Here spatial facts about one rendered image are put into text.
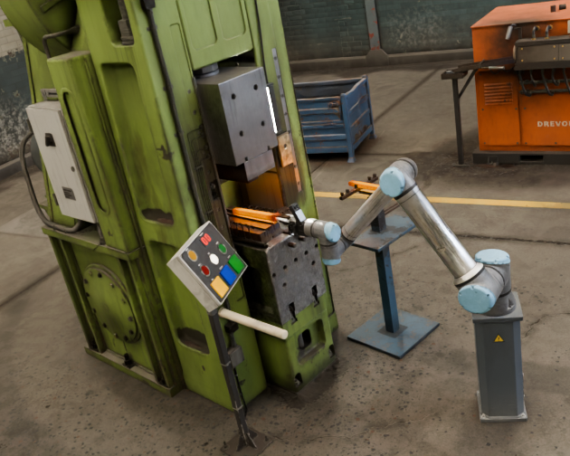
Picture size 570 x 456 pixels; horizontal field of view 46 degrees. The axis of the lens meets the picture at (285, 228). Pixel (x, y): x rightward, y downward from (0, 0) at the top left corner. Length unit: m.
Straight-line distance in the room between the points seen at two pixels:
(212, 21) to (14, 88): 6.66
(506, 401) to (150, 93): 2.20
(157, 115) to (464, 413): 2.08
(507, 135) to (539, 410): 3.41
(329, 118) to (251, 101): 3.78
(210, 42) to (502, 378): 2.10
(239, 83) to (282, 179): 0.70
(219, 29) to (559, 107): 3.74
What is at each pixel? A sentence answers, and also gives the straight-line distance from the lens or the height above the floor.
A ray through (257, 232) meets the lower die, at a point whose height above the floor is 0.98.
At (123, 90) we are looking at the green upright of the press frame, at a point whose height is 1.78.
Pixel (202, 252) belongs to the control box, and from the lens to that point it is 2.96.
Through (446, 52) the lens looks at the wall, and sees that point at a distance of 10.78.
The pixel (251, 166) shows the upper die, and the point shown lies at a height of 1.33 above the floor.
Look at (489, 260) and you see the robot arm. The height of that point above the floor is 0.87.
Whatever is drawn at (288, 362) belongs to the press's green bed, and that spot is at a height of 0.22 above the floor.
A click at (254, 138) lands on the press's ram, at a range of 3.29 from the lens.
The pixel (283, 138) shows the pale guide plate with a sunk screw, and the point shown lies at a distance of 3.61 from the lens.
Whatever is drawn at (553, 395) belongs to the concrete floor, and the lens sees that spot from 3.72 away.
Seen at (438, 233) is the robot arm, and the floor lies 1.07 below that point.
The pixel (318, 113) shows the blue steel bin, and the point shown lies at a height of 0.53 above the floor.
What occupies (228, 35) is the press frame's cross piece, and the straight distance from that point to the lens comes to 3.37.
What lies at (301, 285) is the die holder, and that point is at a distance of 3.62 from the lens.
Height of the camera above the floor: 2.37
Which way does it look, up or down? 24 degrees down
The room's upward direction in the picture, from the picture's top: 11 degrees counter-clockwise
